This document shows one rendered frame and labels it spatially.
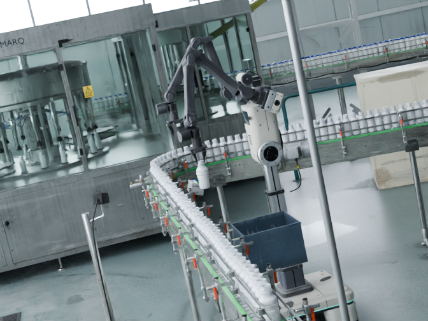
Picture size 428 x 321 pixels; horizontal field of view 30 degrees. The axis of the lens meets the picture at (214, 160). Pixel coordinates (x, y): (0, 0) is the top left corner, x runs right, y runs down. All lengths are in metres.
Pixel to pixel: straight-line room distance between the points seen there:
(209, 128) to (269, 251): 5.76
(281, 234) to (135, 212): 3.88
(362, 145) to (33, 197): 3.29
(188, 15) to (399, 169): 3.15
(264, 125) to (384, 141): 1.50
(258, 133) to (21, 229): 3.57
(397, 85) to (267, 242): 4.49
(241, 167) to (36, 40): 2.54
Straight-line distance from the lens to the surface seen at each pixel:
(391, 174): 8.53
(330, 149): 6.14
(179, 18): 9.72
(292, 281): 5.17
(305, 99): 1.99
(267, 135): 4.92
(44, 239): 7.91
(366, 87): 8.37
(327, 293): 5.11
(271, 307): 2.66
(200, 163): 4.54
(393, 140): 6.16
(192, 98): 4.58
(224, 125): 9.86
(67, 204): 7.84
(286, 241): 4.18
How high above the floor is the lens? 2.03
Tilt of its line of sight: 9 degrees down
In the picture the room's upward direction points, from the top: 12 degrees counter-clockwise
